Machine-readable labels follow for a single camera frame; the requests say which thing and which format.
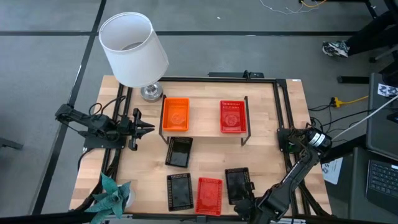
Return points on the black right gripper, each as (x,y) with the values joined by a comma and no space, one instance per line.
(248,208)

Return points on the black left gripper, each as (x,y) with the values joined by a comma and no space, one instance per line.
(136,141)

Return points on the black slotted plastic basket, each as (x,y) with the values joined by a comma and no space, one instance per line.
(179,192)
(236,186)
(178,152)

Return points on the orange slotted plastic basket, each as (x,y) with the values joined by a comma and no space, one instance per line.
(176,114)

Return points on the red slotted plastic basket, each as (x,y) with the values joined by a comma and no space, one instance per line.
(209,196)
(233,116)

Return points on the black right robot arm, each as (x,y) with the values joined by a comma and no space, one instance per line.
(298,174)

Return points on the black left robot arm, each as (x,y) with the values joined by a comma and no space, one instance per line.
(96,124)

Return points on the white plant pot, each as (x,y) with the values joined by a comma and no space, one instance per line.
(131,197)

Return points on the white shade chrome table lamp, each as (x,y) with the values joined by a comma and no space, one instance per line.
(133,53)

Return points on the teal artificial plant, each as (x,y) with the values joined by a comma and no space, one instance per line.
(109,199)

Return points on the white paper sheet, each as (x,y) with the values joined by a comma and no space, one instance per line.
(332,171)

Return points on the black mounting bar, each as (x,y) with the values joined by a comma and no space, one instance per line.
(230,74)

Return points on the black keyboard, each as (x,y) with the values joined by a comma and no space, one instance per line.
(384,180)

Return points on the dark grey stand foot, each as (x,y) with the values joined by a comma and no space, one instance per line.
(9,143)

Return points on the dark grey desk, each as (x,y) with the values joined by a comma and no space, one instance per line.
(379,124)

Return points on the black floor bar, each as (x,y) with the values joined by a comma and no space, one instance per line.
(353,80)

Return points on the person's shoe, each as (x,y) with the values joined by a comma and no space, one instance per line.
(335,48)

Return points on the printed marker sheet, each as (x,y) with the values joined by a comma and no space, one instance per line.
(387,90)

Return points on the office chair base leg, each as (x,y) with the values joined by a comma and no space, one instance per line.
(382,55)

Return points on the person's leg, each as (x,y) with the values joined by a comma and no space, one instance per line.
(370,32)

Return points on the black desk leg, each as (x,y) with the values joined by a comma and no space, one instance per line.
(370,8)

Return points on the silver metal bracket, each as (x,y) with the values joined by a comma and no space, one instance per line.
(295,221)

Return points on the wooden shelf with black frame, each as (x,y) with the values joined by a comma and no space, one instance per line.
(203,118)

